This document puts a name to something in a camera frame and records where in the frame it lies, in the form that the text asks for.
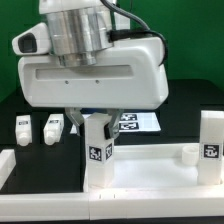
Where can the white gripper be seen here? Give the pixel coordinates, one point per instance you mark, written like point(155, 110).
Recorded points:
point(128, 75)

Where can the white desk tabletop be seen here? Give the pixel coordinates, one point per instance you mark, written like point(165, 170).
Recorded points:
point(153, 166)

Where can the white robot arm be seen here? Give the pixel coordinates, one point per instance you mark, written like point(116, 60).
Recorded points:
point(91, 54)

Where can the white marker base sheet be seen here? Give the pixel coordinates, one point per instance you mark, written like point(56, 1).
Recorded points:
point(139, 122)

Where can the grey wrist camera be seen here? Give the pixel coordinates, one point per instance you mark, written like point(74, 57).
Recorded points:
point(34, 41)

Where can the white U-shaped fence frame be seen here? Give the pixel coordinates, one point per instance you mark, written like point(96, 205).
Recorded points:
point(199, 201)

